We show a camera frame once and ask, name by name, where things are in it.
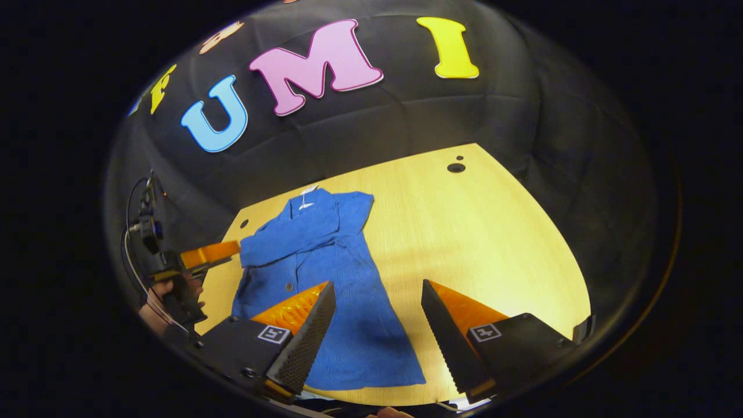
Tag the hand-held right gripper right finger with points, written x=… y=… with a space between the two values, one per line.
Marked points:
x=450 y=342

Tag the black backdrop cloth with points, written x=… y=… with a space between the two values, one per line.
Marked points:
x=493 y=110

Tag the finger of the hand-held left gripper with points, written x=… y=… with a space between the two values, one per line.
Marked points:
x=209 y=254

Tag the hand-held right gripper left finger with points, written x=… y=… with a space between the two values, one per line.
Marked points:
x=305 y=348

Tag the blue button shirt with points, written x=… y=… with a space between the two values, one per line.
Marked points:
x=348 y=290

